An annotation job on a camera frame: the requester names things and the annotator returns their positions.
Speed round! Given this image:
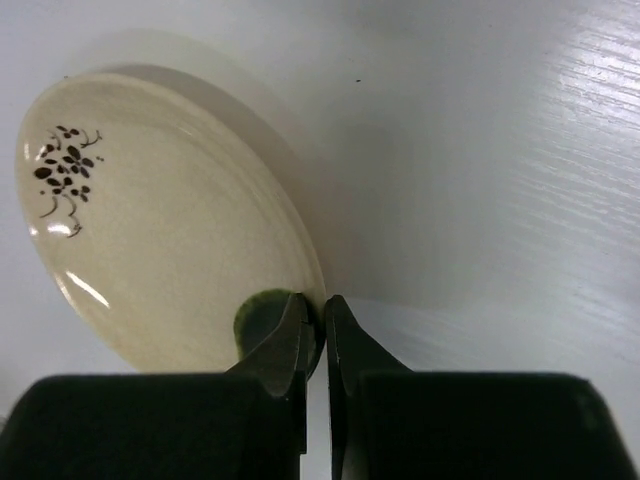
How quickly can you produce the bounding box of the cream plate black blotch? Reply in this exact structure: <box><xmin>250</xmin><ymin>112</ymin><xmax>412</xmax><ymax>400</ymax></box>
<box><xmin>15</xmin><ymin>73</ymin><xmax>326</xmax><ymax>373</ymax></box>

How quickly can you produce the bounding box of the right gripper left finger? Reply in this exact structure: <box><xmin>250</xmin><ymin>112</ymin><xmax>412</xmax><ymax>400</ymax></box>
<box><xmin>1</xmin><ymin>294</ymin><xmax>311</xmax><ymax>479</ymax></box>

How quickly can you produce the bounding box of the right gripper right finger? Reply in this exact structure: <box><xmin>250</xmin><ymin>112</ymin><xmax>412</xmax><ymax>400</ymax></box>
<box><xmin>324</xmin><ymin>295</ymin><xmax>639</xmax><ymax>479</ymax></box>

